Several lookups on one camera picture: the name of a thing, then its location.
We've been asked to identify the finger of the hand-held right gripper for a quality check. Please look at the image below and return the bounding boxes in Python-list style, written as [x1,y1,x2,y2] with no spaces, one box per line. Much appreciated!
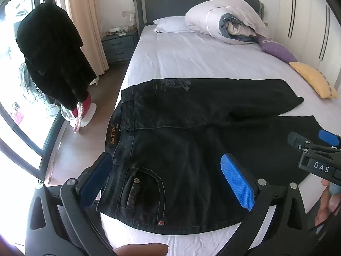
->
[319,129,341,152]
[288,131,315,150]

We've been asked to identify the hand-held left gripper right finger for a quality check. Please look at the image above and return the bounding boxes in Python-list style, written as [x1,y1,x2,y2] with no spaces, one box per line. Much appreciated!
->
[221,153,331,256]

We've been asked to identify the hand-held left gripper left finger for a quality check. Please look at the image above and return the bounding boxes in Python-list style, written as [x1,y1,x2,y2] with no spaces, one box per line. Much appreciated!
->
[24,152,114,256]

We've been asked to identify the black denim pants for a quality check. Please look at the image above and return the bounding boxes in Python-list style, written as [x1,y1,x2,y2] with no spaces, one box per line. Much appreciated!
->
[96,78,331,236]

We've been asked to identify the person's right hand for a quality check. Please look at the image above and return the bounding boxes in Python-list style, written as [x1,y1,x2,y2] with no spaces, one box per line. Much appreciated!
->
[315,180,341,226]

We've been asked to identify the person's left hand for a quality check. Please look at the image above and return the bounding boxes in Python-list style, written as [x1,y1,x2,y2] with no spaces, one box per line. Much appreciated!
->
[117,244,169,256]

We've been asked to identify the yellow pillow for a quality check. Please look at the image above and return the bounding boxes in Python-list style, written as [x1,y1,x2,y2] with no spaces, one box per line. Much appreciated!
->
[289,61,339,99]

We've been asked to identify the pink and white bag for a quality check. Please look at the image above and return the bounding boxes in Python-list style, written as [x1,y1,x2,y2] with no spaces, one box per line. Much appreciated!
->
[60,93,98,134]

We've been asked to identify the purple pillow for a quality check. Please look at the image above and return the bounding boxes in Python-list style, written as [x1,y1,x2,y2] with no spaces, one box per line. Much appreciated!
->
[257,36,298,64]

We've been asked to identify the white wardrobe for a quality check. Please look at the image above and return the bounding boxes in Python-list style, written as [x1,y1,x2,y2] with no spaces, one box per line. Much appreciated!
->
[274,0,341,86]

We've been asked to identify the bed with white sheet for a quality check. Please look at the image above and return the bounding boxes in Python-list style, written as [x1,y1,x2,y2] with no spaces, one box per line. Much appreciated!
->
[100,23,341,256]

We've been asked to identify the black coat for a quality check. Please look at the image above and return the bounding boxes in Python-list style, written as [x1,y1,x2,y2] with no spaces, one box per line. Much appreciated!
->
[16,2,97,111]

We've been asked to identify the grey nightstand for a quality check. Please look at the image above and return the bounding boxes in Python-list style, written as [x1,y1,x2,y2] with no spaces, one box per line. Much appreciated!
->
[101,29,139,63]

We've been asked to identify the rolled white duvet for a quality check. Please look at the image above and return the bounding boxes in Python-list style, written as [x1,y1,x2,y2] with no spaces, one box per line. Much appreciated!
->
[185,0,269,44]

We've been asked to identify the beige curtain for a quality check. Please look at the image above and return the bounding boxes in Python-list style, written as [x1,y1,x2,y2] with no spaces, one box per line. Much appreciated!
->
[57,0,110,75]

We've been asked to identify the white pillow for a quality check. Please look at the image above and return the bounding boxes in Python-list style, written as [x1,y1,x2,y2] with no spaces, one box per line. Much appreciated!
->
[153,16,203,34]

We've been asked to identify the grey bed headboard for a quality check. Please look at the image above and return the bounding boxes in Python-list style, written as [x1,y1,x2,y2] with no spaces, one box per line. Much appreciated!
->
[132,0,264,32]

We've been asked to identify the window with dark frame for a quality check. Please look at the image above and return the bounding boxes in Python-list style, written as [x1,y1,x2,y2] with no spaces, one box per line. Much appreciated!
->
[0,0,64,192]

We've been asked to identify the black wardrobe handle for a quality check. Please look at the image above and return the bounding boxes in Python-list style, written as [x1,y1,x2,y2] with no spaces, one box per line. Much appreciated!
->
[318,5,331,60]
[287,0,297,38]

